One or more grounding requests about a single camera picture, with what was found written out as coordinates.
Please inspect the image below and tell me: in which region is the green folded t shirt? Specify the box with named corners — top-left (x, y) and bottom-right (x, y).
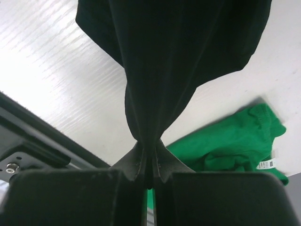
top-left (146, 97), bottom-right (289, 212)

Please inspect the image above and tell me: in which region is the black printed t shirt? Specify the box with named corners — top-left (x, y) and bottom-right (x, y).
top-left (75, 0), bottom-right (273, 156)

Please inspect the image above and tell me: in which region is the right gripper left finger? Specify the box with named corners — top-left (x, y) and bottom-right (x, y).
top-left (0, 144), bottom-right (146, 226)

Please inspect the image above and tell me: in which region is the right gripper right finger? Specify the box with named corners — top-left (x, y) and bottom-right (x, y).
top-left (152, 142), bottom-right (300, 226)

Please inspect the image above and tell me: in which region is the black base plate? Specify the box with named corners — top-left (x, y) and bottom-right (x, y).
top-left (0, 93), bottom-right (110, 183)

